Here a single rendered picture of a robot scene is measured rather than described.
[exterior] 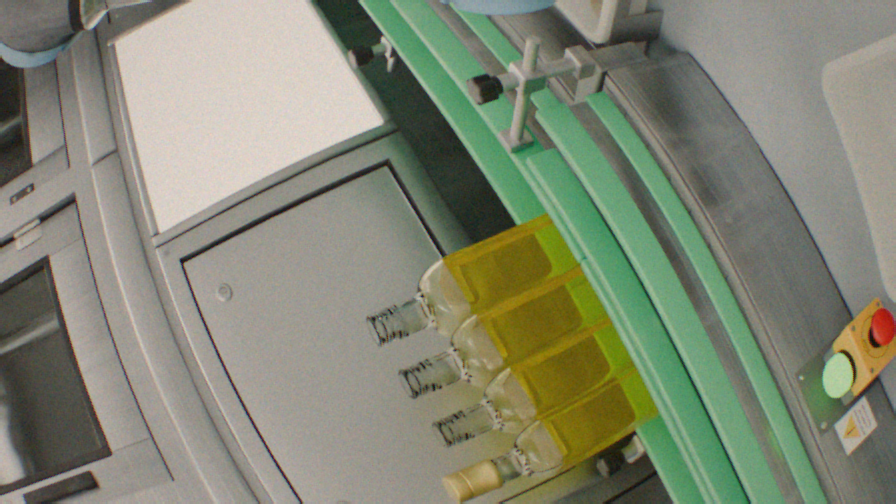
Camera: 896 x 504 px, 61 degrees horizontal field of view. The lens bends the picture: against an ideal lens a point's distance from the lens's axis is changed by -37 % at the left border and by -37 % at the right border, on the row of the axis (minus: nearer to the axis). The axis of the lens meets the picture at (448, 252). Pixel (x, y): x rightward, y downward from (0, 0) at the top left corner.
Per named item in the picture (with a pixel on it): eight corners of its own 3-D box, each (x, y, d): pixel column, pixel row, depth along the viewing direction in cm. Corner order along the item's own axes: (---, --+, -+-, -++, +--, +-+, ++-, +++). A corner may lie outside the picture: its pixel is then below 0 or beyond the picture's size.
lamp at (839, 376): (829, 361, 81) (813, 376, 80) (845, 341, 77) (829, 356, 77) (844, 394, 80) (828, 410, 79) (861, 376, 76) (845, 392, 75)
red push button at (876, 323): (857, 332, 77) (869, 316, 74) (875, 314, 78) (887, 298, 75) (871, 363, 75) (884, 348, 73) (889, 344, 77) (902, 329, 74)
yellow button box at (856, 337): (857, 324, 85) (821, 357, 83) (881, 290, 79) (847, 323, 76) (879, 372, 82) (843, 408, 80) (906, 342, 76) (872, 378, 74)
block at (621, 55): (619, 85, 108) (568, 99, 106) (629, 35, 100) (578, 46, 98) (638, 109, 107) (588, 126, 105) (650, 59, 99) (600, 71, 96)
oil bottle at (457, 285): (604, 211, 111) (406, 299, 104) (612, 180, 106) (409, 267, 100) (631, 256, 108) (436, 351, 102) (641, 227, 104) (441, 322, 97)
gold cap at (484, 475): (486, 453, 92) (441, 471, 91) (505, 480, 91) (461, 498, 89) (483, 466, 95) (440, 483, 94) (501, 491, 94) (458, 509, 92)
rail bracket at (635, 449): (679, 410, 109) (581, 470, 105) (697, 385, 103) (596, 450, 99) (691, 434, 107) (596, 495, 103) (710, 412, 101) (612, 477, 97)
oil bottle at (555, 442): (680, 347, 104) (499, 449, 97) (694, 322, 99) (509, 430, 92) (699, 387, 101) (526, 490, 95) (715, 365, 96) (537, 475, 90)
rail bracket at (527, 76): (566, 110, 108) (453, 148, 104) (585, 15, 93) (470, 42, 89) (583, 132, 106) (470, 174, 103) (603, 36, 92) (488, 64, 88)
